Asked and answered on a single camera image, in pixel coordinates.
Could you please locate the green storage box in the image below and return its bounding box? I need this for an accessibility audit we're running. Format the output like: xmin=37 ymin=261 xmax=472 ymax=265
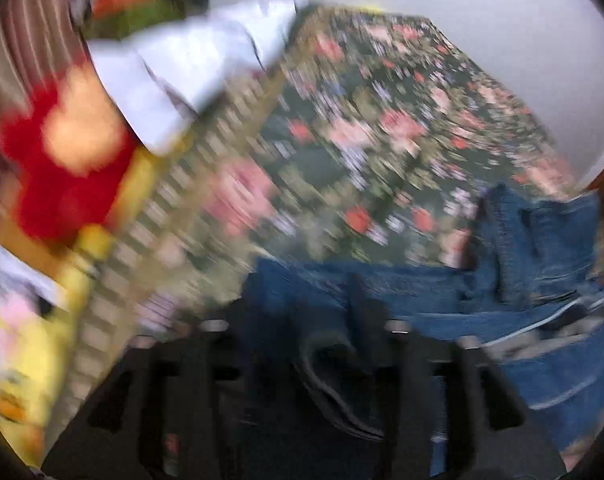
xmin=81 ymin=0 xmax=186 ymax=40

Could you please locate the blue denim jacket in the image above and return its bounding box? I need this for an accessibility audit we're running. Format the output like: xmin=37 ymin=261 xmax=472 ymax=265
xmin=241 ymin=185 xmax=604 ymax=479

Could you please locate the striped pink curtain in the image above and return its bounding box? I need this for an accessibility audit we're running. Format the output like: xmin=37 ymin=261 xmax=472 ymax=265
xmin=0 ymin=0 xmax=81 ymax=180

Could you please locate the floral bedspread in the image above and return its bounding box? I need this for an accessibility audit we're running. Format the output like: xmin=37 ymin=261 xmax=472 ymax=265
xmin=45 ymin=6 xmax=574 ymax=443

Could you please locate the red plush toy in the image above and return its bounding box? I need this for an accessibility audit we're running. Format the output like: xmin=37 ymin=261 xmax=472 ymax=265
xmin=0 ymin=61 xmax=139 ymax=242

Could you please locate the white folded garment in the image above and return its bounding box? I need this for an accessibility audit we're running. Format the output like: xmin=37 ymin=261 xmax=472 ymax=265
xmin=87 ymin=0 xmax=306 ymax=156

